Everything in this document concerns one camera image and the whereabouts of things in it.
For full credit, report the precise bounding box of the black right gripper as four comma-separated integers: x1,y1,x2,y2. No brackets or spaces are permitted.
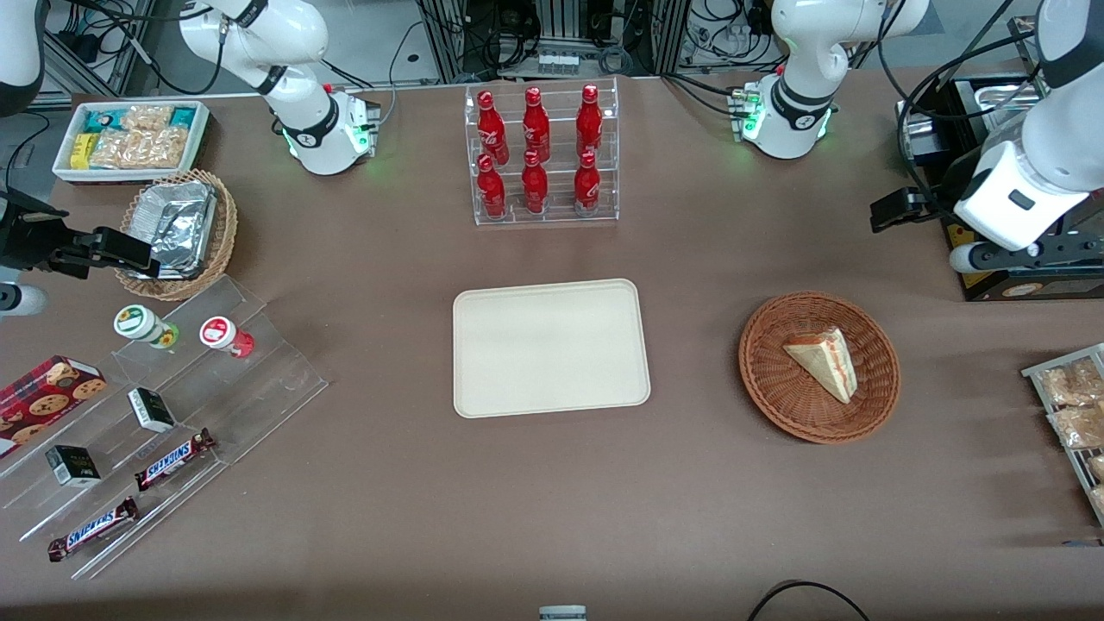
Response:
0,190,163,280

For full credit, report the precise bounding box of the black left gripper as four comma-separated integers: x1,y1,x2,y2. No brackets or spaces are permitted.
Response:
869,185,962,235

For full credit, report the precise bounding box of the triangular sandwich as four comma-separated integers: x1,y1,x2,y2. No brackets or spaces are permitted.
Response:
782,326,860,405

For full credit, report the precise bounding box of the light wicker basket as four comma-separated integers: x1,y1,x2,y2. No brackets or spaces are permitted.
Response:
114,169,239,302

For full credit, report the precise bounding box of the tray of wrapped snacks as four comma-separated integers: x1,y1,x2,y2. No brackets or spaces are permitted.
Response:
1021,343,1104,528

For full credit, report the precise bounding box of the round brown wicker basket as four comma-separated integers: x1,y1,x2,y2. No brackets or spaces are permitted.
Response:
738,291,902,446

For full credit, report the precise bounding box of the beige plastic tray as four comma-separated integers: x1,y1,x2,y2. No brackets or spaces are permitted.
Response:
453,278,652,420

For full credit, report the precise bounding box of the silver foil container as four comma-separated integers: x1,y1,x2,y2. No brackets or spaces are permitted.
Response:
127,179,217,279

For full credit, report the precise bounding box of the green label small bottle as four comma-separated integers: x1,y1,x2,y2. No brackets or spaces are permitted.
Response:
113,304,181,350

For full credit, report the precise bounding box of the white rectangular snack bin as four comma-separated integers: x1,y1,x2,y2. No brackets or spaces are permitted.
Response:
52,100,211,185

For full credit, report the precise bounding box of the clear bag of crackers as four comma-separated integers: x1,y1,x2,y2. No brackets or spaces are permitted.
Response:
121,104,175,133
90,129,189,171

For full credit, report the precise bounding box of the red label small bottle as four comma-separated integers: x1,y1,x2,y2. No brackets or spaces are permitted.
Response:
199,317,256,360

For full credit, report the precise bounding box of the black food warmer cabinet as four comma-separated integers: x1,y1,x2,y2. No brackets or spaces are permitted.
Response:
895,73,1104,303

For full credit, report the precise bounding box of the small black box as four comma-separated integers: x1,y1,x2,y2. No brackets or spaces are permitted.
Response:
128,387,178,434
45,445,103,489

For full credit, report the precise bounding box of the stainless steel pan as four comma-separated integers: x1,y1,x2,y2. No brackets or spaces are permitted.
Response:
979,74,1050,103

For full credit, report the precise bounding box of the red plaid cookie box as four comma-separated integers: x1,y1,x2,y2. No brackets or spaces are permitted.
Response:
0,355,109,459

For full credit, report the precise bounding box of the clear acrylic stepped display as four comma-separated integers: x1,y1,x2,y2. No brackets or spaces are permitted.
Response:
0,274,329,581

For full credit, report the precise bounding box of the Snickers chocolate bar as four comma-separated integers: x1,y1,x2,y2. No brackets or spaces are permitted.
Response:
47,497,141,563
134,429,217,493

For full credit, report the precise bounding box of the red cola bottle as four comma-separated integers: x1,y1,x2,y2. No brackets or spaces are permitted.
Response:
476,89,511,166
575,84,605,159
521,86,552,163
573,150,603,216
476,154,509,220
521,150,550,216

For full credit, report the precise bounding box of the clear acrylic bottle rack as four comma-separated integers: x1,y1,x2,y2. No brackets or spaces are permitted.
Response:
464,76,621,228

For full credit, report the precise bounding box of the aluminium equipment frame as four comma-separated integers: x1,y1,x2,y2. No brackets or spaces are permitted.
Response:
414,0,691,84

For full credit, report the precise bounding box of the black cable loop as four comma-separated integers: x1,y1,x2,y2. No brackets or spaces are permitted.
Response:
746,580,872,621

